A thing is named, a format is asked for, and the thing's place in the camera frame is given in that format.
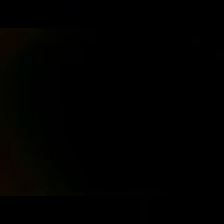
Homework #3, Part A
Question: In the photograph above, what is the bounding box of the black garment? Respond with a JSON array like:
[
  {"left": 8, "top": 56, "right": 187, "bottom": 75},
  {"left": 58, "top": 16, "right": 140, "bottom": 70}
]
[{"left": 0, "top": 27, "right": 224, "bottom": 197}]

